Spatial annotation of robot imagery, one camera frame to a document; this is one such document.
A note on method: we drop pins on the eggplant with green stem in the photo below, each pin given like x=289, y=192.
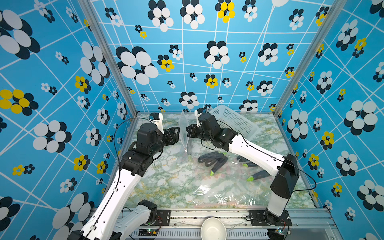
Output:
x=257, y=176

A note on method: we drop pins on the clear pink-dotted zip bag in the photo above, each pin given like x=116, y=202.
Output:
x=257, y=193

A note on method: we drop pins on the white plastic basket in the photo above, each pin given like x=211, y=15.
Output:
x=236, y=121

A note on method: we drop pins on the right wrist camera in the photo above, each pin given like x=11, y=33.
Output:
x=199, y=112

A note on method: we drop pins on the dark purple eggplant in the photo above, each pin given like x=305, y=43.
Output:
x=249, y=164

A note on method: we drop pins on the white bowl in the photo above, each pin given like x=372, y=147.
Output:
x=213, y=229

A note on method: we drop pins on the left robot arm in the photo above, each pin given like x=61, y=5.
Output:
x=126, y=180

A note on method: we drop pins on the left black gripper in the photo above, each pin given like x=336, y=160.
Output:
x=171, y=135

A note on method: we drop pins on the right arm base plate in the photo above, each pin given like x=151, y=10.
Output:
x=263, y=218

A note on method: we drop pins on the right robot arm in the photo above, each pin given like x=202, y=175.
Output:
x=284, y=169

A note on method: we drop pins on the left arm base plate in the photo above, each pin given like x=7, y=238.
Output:
x=161, y=218

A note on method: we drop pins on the aluminium front rail frame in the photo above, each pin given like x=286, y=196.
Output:
x=307, y=219

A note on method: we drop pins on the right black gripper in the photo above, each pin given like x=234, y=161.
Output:
x=192, y=133

